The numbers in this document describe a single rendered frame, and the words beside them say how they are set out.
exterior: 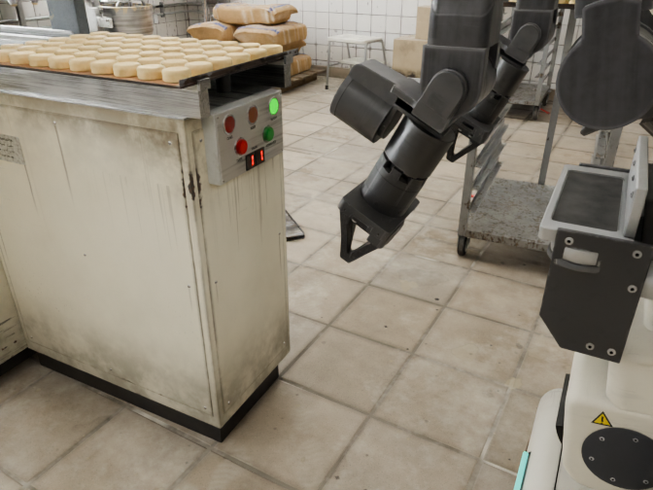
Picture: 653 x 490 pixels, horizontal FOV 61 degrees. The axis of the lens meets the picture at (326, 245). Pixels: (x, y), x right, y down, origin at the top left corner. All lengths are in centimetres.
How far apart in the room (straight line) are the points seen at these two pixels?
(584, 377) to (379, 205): 42
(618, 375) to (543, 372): 101
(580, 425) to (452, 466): 66
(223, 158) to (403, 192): 57
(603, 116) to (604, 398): 44
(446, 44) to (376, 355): 133
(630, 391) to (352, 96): 51
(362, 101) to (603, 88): 22
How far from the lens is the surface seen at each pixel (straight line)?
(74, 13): 194
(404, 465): 147
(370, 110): 58
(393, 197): 60
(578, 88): 51
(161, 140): 110
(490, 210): 243
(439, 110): 54
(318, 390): 164
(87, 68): 119
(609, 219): 76
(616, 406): 84
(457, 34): 54
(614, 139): 206
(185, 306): 125
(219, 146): 108
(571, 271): 71
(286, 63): 125
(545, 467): 115
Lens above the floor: 110
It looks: 28 degrees down
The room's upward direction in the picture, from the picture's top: straight up
